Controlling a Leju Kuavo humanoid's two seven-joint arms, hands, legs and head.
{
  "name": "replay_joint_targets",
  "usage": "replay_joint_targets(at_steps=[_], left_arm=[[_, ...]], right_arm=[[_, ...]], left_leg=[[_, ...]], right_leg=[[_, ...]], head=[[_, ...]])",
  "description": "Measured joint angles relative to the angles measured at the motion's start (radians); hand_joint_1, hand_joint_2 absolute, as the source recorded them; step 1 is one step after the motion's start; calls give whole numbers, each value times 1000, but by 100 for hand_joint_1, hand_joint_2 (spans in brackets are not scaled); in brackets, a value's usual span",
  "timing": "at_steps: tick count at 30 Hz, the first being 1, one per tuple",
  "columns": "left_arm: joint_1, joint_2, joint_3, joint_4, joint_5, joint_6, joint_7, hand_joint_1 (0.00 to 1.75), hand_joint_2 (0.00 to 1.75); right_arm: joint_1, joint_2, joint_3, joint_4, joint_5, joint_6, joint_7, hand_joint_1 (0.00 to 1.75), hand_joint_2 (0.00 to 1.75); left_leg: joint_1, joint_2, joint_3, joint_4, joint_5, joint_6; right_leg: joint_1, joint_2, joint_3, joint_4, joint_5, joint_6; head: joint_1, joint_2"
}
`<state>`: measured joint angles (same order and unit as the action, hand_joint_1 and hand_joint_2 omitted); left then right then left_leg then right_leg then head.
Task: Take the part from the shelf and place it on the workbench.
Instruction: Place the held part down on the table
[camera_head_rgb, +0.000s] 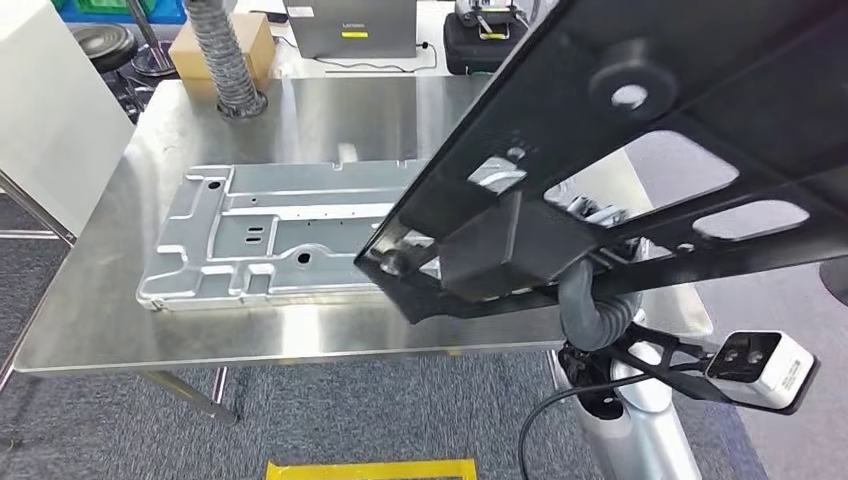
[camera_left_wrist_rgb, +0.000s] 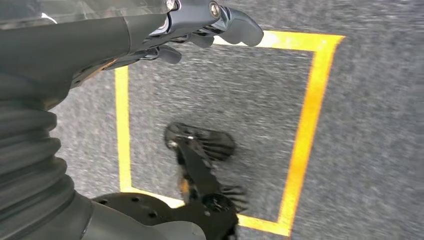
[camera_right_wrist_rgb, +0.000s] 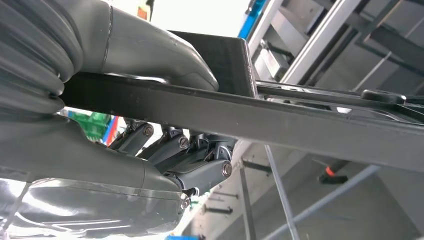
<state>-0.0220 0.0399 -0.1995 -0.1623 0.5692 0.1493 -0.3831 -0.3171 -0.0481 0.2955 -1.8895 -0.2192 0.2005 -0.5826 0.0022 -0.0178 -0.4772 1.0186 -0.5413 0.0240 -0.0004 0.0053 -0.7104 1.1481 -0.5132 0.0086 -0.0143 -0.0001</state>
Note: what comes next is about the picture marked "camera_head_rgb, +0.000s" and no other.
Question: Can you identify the chrome stanchion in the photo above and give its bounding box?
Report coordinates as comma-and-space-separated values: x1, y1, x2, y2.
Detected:
125, 0, 178, 79

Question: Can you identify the stainless steel workbench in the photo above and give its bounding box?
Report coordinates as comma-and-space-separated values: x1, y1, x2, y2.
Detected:
13, 74, 717, 427

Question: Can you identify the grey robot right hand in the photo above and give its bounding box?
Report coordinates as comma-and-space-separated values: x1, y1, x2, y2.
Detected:
563, 193, 649, 266

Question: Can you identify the blue plastic bin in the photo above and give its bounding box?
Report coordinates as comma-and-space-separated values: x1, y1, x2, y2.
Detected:
52, 0, 189, 26

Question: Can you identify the black carry case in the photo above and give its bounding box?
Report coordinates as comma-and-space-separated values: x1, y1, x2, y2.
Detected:
442, 9, 533, 76

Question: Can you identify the thin black power cable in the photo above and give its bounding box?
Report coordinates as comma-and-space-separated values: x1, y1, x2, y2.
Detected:
271, 34, 440, 75

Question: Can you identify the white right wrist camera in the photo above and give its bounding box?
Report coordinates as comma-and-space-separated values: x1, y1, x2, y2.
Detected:
704, 330, 818, 413

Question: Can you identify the grey laptop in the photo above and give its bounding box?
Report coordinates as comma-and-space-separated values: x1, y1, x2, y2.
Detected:
284, 0, 419, 60

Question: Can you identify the grey corrugated hose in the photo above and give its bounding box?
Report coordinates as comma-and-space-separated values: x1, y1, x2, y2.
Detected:
183, 0, 270, 121

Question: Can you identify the large white box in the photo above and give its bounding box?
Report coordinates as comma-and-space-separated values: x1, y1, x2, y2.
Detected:
0, 0, 138, 238

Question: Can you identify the stamped grey metal panel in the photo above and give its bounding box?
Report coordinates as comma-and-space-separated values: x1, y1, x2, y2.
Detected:
135, 157, 442, 313

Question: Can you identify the brown cardboard box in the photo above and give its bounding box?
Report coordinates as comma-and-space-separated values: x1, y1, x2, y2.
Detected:
168, 12, 277, 85

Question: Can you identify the green plastic bin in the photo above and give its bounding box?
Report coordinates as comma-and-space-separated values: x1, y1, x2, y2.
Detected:
71, 0, 135, 15

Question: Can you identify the yellow floor tape square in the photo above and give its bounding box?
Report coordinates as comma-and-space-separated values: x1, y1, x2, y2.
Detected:
264, 458, 479, 480

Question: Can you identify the grey metal device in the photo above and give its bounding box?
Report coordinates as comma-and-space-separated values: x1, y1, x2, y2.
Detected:
453, 0, 526, 42

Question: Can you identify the thick black cable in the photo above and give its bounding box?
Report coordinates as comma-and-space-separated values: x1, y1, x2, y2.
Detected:
517, 370, 664, 480

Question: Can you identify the black plastic plate frame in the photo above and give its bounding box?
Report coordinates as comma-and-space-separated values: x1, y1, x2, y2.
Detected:
354, 0, 848, 327

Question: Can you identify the black round stool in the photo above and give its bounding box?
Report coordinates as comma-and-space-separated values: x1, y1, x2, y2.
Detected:
70, 23, 140, 75

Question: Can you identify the black camera bracket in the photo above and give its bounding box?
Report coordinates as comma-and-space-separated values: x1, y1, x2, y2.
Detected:
559, 321, 821, 419

